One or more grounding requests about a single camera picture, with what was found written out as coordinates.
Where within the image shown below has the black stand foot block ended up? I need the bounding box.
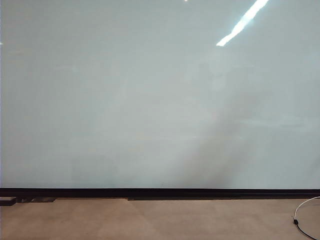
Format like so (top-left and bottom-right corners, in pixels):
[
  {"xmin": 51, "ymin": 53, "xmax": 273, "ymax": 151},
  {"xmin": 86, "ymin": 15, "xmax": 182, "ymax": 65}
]
[{"xmin": 0, "ymin": 196, "xmax": 17, "ymax": 207}]

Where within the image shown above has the white glass whiteboard black frame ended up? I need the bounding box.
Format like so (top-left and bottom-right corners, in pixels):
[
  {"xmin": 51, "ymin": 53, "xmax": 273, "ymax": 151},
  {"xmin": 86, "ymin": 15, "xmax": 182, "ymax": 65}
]
[{"xmin": 0, "ymin": 0, "xmax": 320, "ymax": 198}]

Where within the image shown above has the white and black cable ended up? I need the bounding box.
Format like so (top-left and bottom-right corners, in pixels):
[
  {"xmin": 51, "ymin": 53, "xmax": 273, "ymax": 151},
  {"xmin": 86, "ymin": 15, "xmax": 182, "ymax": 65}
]
[{"xmin": 292, "ymin": 196, "xmax": 320, "ymax": 237}]

